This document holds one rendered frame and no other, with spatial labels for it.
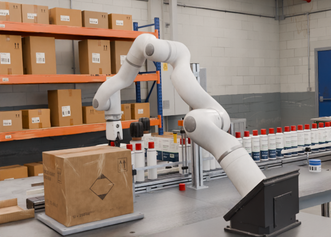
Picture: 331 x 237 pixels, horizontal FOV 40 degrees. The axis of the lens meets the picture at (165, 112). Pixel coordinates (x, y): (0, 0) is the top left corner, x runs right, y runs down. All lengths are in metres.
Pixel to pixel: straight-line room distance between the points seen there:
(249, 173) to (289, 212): 0.20
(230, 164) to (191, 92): 0.36
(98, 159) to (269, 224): 0.70
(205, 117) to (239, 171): 0.25
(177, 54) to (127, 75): 0.30
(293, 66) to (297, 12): 1.23
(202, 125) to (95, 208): 0.54
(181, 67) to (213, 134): 0.35
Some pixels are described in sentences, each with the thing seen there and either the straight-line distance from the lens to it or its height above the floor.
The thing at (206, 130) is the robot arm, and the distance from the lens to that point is 1.78.
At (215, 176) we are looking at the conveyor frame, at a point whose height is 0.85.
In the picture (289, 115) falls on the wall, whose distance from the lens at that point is 11.05.
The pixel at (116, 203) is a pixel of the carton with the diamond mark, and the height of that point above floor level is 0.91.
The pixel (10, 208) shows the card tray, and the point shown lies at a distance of 2.28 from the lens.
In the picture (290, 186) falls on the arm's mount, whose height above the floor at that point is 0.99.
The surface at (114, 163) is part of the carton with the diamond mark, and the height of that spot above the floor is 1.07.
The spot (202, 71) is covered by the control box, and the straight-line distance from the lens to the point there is 2.43.
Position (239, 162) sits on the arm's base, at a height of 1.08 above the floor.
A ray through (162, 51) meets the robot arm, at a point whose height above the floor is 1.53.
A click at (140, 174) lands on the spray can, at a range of 2.41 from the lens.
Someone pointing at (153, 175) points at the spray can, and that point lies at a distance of 2.45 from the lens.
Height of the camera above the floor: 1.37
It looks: 3 degrees down
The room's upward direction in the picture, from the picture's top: 2 degrees counter-clockwise
